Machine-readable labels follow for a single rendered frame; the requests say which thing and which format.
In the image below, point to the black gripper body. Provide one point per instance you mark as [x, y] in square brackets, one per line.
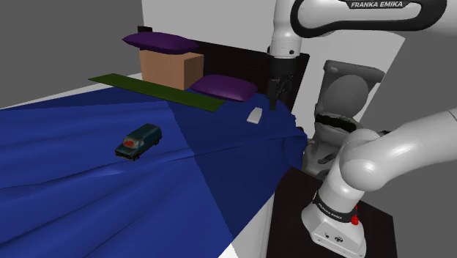
[282, 69]

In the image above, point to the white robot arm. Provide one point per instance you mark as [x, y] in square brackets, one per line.
[360, 168]

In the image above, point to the small pale grey remote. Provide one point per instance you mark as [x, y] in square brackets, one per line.
[254, 116]

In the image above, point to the purple pillow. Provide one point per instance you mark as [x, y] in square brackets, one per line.
[225, 87]
[160, 42]

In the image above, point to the grey toilet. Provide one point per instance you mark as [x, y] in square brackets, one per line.
[344, 94]

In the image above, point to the brown cardboard box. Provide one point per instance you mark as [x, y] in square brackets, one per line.
[162, 69]

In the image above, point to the flat green mat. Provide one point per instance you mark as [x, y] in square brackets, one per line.
[157, 91]

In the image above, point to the dark robot stand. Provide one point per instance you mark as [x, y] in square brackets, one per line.
[296, 221]

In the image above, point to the dark green toy van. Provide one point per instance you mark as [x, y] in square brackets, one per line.
[141, 140]

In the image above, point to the bed with blue cover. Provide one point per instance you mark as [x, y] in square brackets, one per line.
[89, 196]

